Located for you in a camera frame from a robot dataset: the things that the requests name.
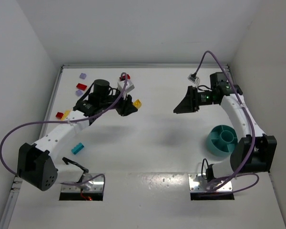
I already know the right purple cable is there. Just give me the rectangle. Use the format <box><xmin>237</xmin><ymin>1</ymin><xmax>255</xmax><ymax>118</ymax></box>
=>
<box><xmin>195</xmin><ymin>50</ymin><xmax>260</xmax><ymax>193</ymax></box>

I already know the red lego brick left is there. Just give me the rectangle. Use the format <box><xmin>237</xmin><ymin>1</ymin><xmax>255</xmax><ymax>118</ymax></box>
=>
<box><xmin>76</xmin><ymin>83</ymin><xmax>87</xmax><ymax>91</ymax></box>

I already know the lilac lego brick lower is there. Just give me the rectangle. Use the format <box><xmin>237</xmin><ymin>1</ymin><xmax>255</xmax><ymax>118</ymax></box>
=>
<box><xmin>75</xmin><ymin>90</ymin><xmax>83</xmax><ymax>96</ymax></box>

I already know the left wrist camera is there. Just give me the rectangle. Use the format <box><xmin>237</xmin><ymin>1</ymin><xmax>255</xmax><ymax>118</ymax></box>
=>
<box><xmin>117</xmin><ymin>79</ymin><xmax>135</xmax><ymax>98</ymax></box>

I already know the teal divided round container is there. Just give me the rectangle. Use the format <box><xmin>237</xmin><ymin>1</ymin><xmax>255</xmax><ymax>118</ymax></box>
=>
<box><xmin>206</xmin><ymin>125</ymin><xmax>238</xmax><ymax>157</ymax></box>

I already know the small red lego brick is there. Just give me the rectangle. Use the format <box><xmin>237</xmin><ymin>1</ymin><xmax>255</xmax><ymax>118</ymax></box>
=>
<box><xmin>55</xmin><ymin>112</ymin><xmax>64</xmax><ymax>119</ymax></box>

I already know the long yellow lego brick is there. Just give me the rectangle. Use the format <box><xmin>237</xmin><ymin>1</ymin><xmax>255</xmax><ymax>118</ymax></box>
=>
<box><xmin>61</xmin><ymin>110</ymin><xmax>71</xmax><ymax>121</ymax></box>

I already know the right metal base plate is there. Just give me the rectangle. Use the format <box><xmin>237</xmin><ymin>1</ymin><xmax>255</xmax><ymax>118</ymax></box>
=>
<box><xmin>188</xmin><ymin>173</ymin><xmax>233</xmax><ymax>194</ymax></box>

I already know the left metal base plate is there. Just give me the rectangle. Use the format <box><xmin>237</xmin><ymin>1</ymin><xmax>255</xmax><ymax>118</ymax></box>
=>
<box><xmin>61</xmin><ymin>173</ymin><xmax>105</xmax><ymax>193</ymax></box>

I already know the teal lego brick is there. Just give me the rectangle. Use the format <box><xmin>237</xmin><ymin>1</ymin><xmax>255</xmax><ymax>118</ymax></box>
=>
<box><xmin>71</xmin><ymin>143</ymin><xmax>84</xmax><ymax>155</ymax></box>

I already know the lilac lego brick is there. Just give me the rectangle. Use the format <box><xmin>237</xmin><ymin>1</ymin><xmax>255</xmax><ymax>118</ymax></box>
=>
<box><xmin>79</xmin><ymin>73</ymin><xmax>87</xmax><ymax>79</ymax></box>
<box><xmin>75</xmin><ymin>90</ymin><xmax>83</xmax><ymax>96</ymax></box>

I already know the metal base plate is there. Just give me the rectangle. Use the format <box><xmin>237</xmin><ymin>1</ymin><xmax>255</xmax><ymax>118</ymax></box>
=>
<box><xmin>188</xmin><ymin>173</ymin><xmax>233</xmax><ymax>194</ymax></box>
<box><xmin>61</xmin><ymin>173</ymin><xmax>105</xmax><ymax>193</ymax></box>

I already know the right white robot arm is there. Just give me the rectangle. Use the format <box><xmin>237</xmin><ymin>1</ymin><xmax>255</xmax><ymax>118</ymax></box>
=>
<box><xmin>174</xmin><ymin>72</ymin><xmax>277</xmax><ymax>190</ymax></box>

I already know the red lego brick top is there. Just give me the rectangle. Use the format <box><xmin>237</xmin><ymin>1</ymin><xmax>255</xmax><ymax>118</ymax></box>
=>
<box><xmin>119</xmin><ymin>73</ymin><xmax>130</xmax><ymax>81</ymax></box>

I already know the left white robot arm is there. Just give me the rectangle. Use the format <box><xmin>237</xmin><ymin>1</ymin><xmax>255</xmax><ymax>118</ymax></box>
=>
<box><xmin>17</xmin><ymin>73</ymin><xmax>138</xmax><ymax>191</ymax></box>

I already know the lilac lego brick upper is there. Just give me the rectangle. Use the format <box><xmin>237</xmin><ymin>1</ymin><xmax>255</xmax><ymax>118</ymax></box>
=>
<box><xmin>79</xmin><ymin>73</ymin><xmax>87</xmax><ymax>79</ymax></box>

